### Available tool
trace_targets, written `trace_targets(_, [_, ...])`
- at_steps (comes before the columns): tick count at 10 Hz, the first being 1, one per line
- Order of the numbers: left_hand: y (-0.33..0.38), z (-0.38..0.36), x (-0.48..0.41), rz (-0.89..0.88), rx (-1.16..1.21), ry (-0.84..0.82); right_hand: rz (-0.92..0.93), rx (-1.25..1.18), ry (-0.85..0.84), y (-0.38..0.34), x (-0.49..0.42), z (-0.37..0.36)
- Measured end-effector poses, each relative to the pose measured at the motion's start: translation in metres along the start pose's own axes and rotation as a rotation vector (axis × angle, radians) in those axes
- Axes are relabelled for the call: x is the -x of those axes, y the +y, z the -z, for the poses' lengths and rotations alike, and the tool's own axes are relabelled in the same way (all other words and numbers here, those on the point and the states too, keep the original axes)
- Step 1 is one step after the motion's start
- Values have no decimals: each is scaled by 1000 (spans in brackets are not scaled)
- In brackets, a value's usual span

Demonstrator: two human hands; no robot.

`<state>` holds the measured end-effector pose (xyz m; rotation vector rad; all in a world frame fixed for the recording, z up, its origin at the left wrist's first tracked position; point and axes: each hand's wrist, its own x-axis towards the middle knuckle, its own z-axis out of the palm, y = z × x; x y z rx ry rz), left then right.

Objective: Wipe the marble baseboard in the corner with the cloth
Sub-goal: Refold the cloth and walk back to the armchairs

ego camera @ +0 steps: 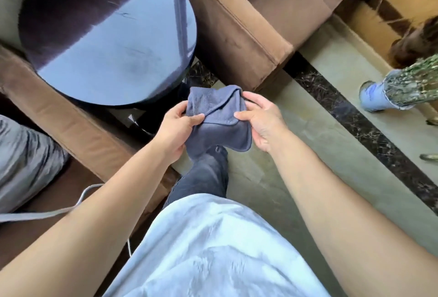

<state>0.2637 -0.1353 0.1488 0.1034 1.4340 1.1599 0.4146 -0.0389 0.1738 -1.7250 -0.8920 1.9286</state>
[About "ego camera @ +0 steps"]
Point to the person's left thumb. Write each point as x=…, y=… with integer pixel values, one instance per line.
x=194, y=120

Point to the brown suede sofa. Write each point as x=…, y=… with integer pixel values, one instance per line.
x=239, y=36

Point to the person's right hand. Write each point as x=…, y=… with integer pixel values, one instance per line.
x=268, y=124

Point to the blue-grey microfibre cloth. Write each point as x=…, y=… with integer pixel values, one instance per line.
x=219, y=136

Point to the person's dark jeans leg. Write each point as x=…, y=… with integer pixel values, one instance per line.
x=205, y=177

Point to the round black glossy side table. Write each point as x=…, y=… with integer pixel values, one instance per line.
x=109, y=33

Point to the person's right forearm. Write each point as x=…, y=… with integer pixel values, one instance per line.
x=345, y=225

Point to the person's right thumb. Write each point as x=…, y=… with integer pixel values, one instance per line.
x=245, y=115

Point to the brown suede armchair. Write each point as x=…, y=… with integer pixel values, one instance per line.
x=61, y=119

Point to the grey shoe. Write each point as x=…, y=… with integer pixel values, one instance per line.
x=430, y=157
x=433, y=122

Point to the person's left hand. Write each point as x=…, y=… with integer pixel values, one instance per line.
x=172, y=132

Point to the person's left forearm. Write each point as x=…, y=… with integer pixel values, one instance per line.
x=89, y=225

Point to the dark brown fuzzy garment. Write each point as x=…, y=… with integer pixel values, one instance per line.
x=417, y=42

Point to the person's light blue shirt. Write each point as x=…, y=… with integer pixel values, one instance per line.
x=212, y=249

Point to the grey crumpled fabric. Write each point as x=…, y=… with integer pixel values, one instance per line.
x=24, y=163

